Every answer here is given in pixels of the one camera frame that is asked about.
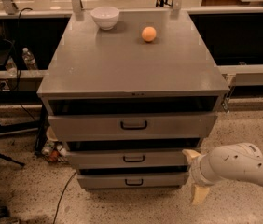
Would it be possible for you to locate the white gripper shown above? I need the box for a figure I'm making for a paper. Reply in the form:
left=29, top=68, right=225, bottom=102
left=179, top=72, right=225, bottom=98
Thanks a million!
left=182, top=149, right=214, bottom=205

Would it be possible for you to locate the grey drawer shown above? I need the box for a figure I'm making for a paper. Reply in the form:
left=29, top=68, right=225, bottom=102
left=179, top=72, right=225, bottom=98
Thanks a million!
left=48, top=112, right=217, bottom=142
left=77, top=172, right=189, bottom=189
left=66, top=148, right=188, bottom=169

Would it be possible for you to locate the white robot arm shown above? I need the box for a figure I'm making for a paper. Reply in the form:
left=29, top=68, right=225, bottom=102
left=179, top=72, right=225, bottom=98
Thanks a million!
left=182, top=143, right=263, bottom=205

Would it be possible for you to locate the grey top drawer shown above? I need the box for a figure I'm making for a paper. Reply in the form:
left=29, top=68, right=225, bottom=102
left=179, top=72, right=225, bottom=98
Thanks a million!
left=48, top=112, right=217, bottom=142

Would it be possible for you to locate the grey bottom drawer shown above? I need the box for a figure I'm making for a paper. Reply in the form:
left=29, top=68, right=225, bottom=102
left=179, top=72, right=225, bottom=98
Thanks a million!
left=77, top=172, right=189, bottom=189

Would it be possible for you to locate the grey metal drawer cabinet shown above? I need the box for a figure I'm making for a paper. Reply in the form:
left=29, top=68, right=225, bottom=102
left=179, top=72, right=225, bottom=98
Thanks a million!
left=38, top=10, right=228, bottom=176

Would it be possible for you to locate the clutter pile beside cabinet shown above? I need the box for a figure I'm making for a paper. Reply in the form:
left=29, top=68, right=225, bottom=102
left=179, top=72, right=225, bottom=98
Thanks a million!
left=41, top=127, right=67, bottom=163

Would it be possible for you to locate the orange fruit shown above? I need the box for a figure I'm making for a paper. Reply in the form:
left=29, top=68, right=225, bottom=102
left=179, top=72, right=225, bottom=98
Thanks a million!
left=142, top=27, right=157, bottom=42

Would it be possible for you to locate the white ceramic bowl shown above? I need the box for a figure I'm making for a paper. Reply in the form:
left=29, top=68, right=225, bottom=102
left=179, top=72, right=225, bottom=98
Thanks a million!
left=90, top=7, right=119, bottom=30

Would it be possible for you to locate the black tripod leg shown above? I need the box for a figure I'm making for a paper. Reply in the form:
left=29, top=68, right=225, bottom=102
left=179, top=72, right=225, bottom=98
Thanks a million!
left=0, top=154, right=25, bottom=167

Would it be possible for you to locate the clear plastic water bottle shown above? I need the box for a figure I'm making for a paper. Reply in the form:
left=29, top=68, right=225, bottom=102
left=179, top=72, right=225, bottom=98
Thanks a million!
left=22, top=48, right=38, bottom=70

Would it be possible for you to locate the grey metal rail frame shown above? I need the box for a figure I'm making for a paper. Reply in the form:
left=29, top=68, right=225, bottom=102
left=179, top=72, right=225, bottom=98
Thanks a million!
left=0, top=0, right=263, bottom=93

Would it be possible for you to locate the black floor cable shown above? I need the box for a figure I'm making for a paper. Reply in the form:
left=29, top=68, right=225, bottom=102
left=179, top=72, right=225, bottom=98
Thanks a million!
left=51, top=171, right=78, bottom=224

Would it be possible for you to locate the black hanging cable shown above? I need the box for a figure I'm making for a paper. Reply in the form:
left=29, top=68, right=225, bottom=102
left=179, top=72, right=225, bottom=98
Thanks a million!
left=2, top=7, right=38, bottom=123

